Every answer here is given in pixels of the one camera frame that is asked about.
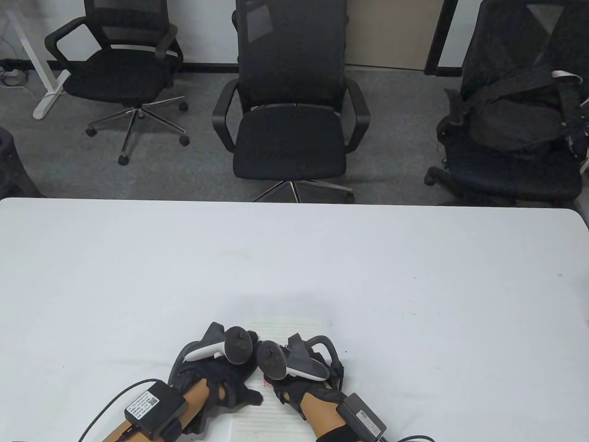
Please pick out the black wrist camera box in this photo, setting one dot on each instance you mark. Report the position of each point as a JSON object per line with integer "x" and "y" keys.
{"x": 154, "y": 407}
{"x": 361, "y": 416}

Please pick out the white lined paper sheet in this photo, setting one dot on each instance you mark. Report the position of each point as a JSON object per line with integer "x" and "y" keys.
{"x": 276, "y": 419}

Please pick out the grey white handheld controller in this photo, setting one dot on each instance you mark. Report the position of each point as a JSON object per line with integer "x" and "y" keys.
{"x": 237, "y": 346}
{"x": 271, "y": 359}

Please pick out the black chair holding bag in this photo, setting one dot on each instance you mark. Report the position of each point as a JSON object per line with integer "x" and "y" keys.
{"x": 506, "y": 175}

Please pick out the black high-back mesh chair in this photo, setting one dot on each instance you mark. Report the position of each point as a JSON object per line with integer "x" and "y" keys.
{"x": 290, "y": 138}

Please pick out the white desk leg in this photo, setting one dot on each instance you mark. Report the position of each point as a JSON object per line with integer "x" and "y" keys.
{"x": 46, "y": 78}

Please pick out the beige door panel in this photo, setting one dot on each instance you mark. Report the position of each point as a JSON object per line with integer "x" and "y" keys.
{"x": 391, "y": 32}

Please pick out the person's left hand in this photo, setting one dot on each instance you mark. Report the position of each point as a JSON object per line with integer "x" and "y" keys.
{"x": 221, "y": 380}

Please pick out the person's right forearm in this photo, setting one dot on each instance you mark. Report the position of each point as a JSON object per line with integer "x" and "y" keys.
{"x": 324, "y": 416}

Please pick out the black chair with chrome base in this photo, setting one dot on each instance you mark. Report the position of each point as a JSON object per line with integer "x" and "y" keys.
{"x": 117, "y": 76}

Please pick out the black bag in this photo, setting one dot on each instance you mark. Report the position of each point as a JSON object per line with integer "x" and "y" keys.
{"x": 515, "y": 119}

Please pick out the black door frame post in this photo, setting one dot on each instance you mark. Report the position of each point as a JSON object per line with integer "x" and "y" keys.
{"x": 439, "y": 37}

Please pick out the person's right hand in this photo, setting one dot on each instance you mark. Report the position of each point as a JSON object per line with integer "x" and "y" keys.
{"x": 303, "y": 391}

